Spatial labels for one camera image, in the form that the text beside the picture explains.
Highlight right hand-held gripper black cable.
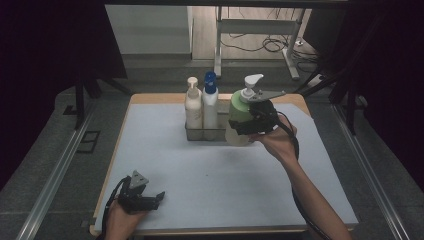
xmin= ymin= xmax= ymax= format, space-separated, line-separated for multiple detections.
xmin=274 ymin=111 xmax=331 ymax=240

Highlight aluminium rail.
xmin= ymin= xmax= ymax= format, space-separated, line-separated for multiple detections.
xmin=16 ymin=99 xmax=98 ymax=240
xmin=331 ymin=103 xmax=409 ymax=240

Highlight person's right hand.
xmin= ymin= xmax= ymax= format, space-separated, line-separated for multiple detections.
xmin=249 ymin=114 xmax=299 ymax=167

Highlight dark curtain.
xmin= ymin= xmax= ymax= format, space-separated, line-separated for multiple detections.
xmin=0 ymin=0 xmax=128 ymax=191
xmin=301 ymin=0 xmax=424 ymax=191

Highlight pale blue table mat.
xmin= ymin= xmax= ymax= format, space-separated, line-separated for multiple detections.
xmin=94 ymin=101 xmax=359 ymax=233

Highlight left hand-held gripper black cable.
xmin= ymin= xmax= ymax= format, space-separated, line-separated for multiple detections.
xmin=100 ymin=176 xmax=130 ymax=240

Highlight person's left hand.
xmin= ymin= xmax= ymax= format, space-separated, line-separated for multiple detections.
xmin=105 ymin=199 xmax=148 ymax=240

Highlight white metal desk frame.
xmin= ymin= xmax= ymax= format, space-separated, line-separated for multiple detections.
xmin=213 ymin=6 xmax=301 ymax=81

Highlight black overhead beam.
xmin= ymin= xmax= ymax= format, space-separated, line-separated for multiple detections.
xmin=103 ymin=0 xmax=349 ymax=9

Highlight black metal stand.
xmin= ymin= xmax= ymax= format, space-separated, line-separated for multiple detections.
xmin=293 ymin=66 xmax=359 ymax=136
xmin=73 ymin=74 xmax=133 ymax=131

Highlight metal mesh basket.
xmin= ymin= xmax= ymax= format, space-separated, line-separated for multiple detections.
xmin=184 ymin=99 xmax=234 ymax=143

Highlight black floor cables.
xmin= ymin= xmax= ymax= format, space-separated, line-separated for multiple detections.
xmin=219 ymin=32 xmax=321 ymax=73

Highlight white bottle with blue cap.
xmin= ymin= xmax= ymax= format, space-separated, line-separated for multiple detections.
xmin=201 ymin=70 xmax=220 ymax=139

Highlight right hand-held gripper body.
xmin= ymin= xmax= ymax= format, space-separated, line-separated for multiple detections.
xmin=248 ymin=89 xmax=287 ymax=135

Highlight white cabinet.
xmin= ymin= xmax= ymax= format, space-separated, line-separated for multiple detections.
xmin=104 ymin=4 xmax=194 ymax=55

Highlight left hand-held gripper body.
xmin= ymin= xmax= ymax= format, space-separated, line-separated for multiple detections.
xmin=116 ymin=170 xmax=160 ymax=214

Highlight hand-held gripper black cable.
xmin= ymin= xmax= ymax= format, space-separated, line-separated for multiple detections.
xmin=274 ymin=111 xmax=331 ymax=240
xmin=100 ymin=176 xmax=130 ymax=240

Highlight green and cream pump bottle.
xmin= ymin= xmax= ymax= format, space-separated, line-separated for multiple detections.
xmin=224 ymin=73 xmax=264 ymax=147

